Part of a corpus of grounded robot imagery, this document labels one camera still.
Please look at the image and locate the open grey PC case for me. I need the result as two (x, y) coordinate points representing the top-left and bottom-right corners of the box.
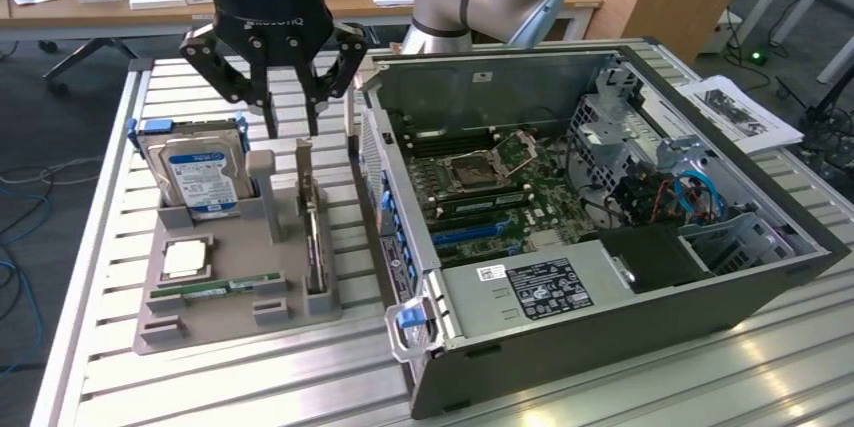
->
(343, 44), (852, 421)

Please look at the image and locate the metal socket cover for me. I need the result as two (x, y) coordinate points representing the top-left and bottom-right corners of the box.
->
(489, 129), (541, 173)

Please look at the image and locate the wooden desk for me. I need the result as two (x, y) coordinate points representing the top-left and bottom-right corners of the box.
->
(236, 0), (605, 56)
(0, 0), (243, 56)

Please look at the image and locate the black power connector cluster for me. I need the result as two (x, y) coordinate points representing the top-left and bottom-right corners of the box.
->
(609, 175), (662, 226)

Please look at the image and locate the perforated metal disk bay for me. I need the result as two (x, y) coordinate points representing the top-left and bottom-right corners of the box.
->
(676, 211), (799, 278)

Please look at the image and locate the graphics card with metal bracket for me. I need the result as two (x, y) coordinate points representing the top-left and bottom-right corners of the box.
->
(292, 138), (333, 298)

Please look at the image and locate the grey power supply unit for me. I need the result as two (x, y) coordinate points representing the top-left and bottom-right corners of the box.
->
(439, 239), (635, 341)

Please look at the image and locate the green RAM stick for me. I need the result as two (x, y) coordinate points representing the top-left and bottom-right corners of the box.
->
(149, 271), (281, 298)

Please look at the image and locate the metal disk bay cage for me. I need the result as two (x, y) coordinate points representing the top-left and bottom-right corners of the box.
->
(565, 91), (668, 188)

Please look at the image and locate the blue wire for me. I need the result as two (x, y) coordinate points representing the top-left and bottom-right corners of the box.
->
(672, 171), (728, 223)

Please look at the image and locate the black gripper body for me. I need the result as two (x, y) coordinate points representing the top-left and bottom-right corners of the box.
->
(199, 0), (335, 69)

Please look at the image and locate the grey parts rack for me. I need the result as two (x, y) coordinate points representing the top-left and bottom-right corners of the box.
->
(132, 149), (345, 356)

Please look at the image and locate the printed paper stack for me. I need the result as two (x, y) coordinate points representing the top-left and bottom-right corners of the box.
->
(676, 74), (806, 156)

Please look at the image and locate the hard disk in blue carrier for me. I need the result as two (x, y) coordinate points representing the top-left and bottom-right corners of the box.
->
(125, 114), (249, 158)

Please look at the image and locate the blue expansion slot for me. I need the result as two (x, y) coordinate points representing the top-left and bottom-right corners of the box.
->
(429, 224), (512, 248)

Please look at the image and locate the silver chipset heatsink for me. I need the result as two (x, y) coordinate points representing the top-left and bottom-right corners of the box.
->
(529, 230), (569, 251)

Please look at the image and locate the hard disk with blue label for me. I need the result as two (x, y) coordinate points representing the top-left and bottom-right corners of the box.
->
(145, 138), (259, 221)

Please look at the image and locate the black fan shroud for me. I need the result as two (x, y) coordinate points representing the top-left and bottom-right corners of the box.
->
(596, 224), (712, 294)

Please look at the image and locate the CPU socket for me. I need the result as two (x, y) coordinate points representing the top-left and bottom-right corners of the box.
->
(444, 151), (512, 193)

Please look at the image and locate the silver CPU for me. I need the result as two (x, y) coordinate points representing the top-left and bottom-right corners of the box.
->
(161, 240), (213, 281)

